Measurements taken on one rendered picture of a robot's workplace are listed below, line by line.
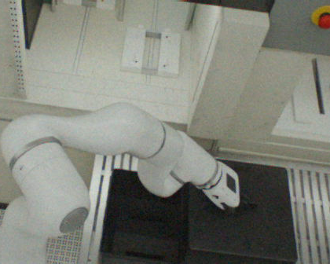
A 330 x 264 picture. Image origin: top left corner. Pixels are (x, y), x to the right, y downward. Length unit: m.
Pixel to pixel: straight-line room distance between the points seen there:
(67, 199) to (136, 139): 0.17
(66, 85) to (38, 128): 0.96
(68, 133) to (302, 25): 0.80
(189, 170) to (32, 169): 0.47
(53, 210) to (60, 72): 1.10
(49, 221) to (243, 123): 1.07
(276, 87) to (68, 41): 0.81
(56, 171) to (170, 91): 1.07
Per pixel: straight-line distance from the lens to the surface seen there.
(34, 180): 0.91
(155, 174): 1.17
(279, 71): 1.65
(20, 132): 0.95
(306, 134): 1.95
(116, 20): 2.14
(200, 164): 1.27
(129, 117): 0.93
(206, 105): 1.68
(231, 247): 1.44
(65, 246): 2.53
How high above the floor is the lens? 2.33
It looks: 52 degrees down
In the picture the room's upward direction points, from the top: 8 degrees clockwise
